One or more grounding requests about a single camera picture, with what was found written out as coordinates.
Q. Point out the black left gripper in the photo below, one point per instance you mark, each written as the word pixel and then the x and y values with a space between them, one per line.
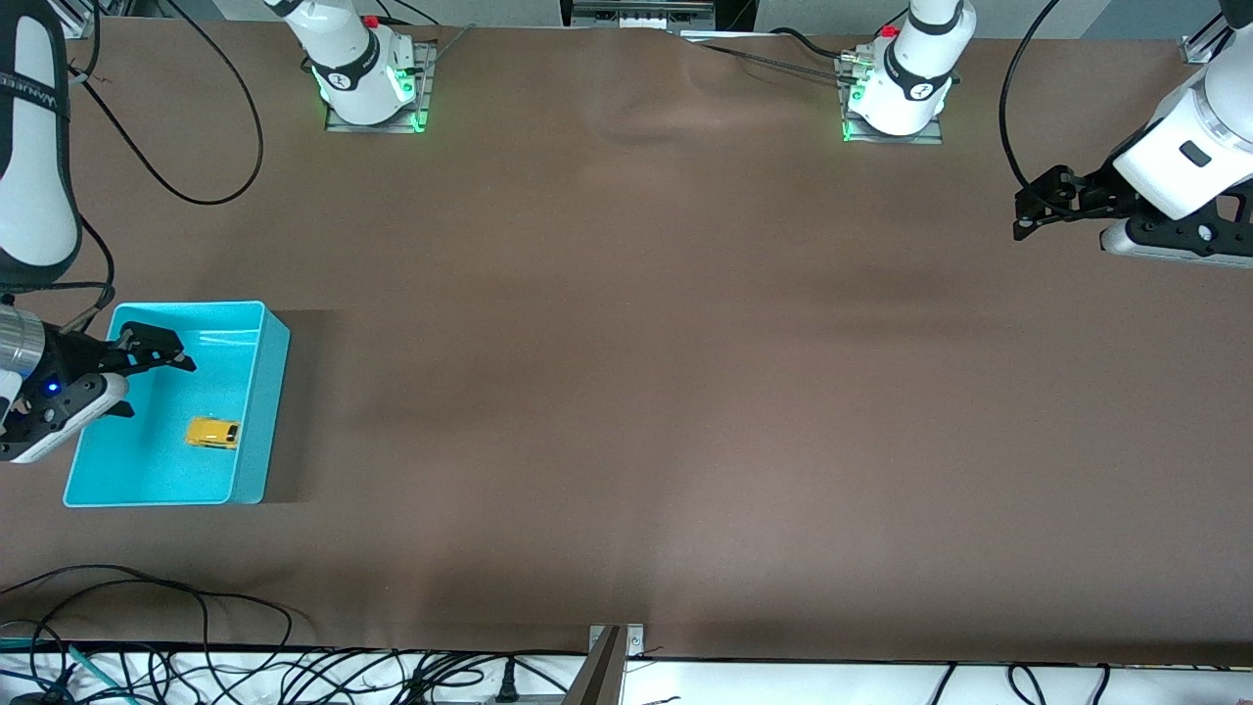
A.
pixel 1094 188

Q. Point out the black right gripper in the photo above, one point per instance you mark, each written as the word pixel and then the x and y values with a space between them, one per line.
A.
pixel 70 359

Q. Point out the yellow beetle toy car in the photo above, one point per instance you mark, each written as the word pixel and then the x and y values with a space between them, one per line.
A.
pixel 210 431

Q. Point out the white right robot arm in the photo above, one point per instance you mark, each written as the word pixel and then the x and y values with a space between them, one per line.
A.
pixel 352 78

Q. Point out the turquoise plastic bin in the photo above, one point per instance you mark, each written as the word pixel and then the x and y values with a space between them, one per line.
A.
pixel 166 470

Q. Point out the grey power strip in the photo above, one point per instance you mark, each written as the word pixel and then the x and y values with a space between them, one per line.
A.
pixel 641 15

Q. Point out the brown table cover sheet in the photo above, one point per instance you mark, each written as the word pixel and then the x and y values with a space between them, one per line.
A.
pixel 626 343

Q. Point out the black power plug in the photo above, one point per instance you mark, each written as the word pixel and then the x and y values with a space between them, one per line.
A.
pixel 507 685

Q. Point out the dark aluminium beam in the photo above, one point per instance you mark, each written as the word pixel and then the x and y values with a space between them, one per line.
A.
pixel 599 681

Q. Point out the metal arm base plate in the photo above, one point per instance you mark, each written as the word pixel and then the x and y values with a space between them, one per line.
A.
pixel 428 69
pixel 930 138

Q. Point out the silver aluminium frame profile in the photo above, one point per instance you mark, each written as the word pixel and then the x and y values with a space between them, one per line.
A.
pixel 1206 41
pixel 83 15

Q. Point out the metal mounting bracket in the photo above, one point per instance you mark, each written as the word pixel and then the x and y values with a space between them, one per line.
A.
pixel 634 638

